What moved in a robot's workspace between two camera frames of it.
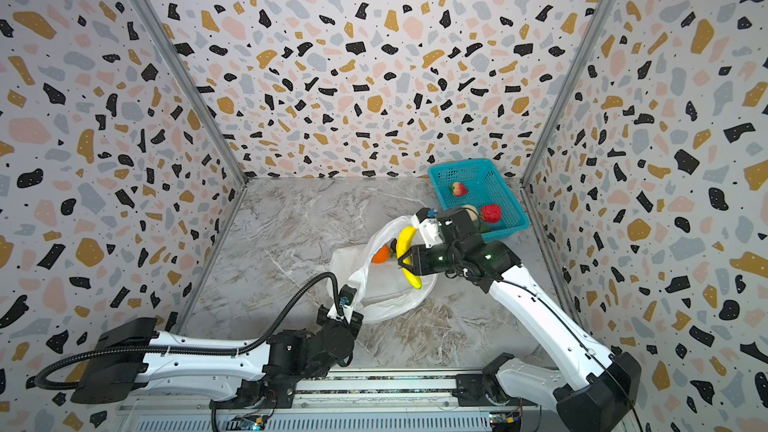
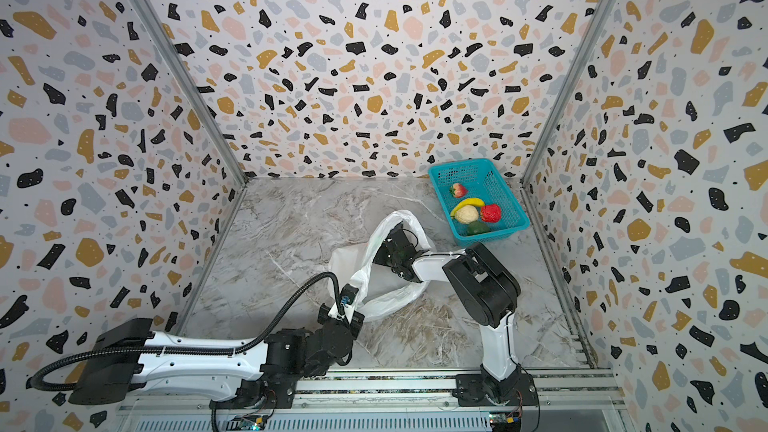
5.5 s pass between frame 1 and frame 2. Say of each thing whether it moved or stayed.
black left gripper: stayed
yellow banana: moved
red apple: stayed
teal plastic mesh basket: stayed
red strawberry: stayed
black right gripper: moved
